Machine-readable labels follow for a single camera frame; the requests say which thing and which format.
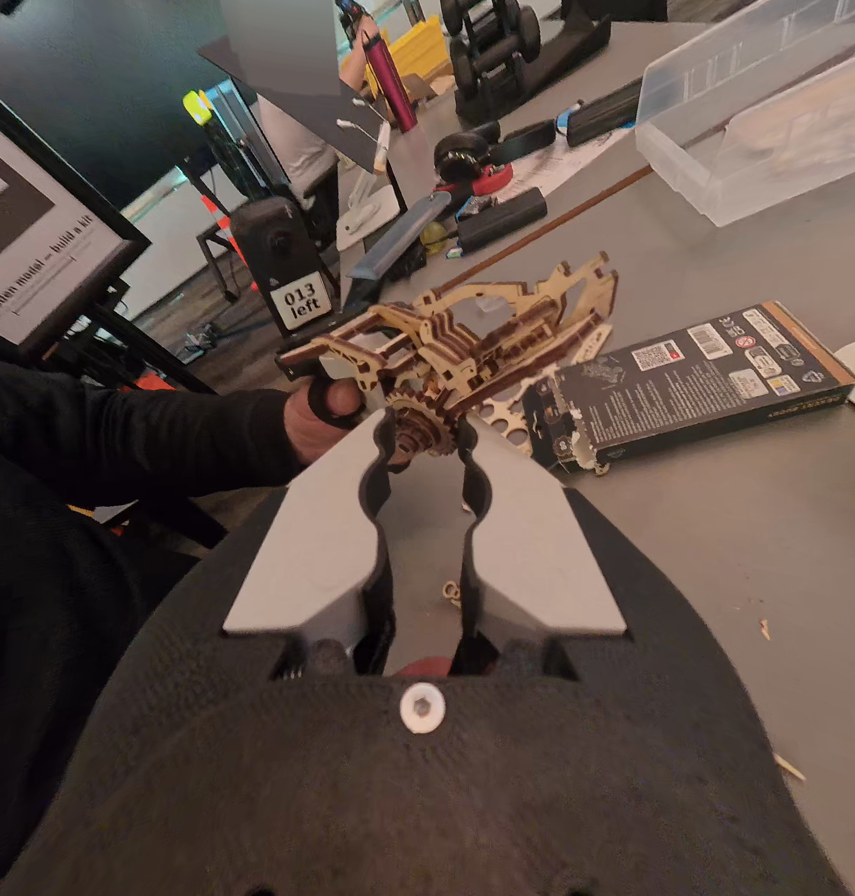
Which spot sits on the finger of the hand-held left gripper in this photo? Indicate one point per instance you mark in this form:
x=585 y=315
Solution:
x=490 y=305

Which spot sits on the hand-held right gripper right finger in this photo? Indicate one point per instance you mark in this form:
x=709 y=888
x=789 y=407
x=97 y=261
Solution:
x=546 y=560

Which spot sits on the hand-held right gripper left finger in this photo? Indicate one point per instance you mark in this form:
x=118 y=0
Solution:
x=308 y=560

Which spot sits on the wooden model frame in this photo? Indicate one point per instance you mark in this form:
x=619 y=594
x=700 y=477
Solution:
x=469 y=336

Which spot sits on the punched wooden parts sheet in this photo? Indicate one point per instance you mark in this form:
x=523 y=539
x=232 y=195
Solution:
x=508 y=414

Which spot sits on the black model kit box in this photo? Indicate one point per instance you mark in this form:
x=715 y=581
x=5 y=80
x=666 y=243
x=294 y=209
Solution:
x=679 y=385

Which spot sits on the person's left hand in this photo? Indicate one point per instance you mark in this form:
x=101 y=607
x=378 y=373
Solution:
x=298 y=434

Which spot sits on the black rectangular case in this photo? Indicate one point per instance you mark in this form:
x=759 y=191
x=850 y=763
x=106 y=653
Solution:
x=602 y=113
x=501 y=218

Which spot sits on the small yellow ball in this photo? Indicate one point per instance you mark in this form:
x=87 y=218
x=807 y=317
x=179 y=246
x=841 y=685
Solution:
x=434 y=235

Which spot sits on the white stand with dark board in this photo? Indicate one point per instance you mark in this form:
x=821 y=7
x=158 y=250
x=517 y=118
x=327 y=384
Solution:
x=364 y=206

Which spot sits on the slate grey flat object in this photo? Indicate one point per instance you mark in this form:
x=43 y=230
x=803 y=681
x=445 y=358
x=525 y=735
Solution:
x=399 y=238

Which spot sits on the red round object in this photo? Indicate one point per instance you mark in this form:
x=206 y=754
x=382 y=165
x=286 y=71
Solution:
x=494 y=178

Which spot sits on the black round device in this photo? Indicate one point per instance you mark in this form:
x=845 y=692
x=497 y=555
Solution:
x=462 y=150

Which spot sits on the magenta metal bottle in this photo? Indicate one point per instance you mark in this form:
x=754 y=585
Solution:
x=394 y=84

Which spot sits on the black framed sign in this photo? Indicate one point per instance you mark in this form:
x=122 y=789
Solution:
x=49 y=231

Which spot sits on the yellow storage bin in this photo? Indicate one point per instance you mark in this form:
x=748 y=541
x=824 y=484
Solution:
x=424 y=49

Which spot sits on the pale wooden offcut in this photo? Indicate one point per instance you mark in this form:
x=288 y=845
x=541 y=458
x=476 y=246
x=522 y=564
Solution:
x=790 y=767

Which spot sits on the clear plastic bin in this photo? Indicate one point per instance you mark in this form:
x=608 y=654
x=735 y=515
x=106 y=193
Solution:
x=763 y=105

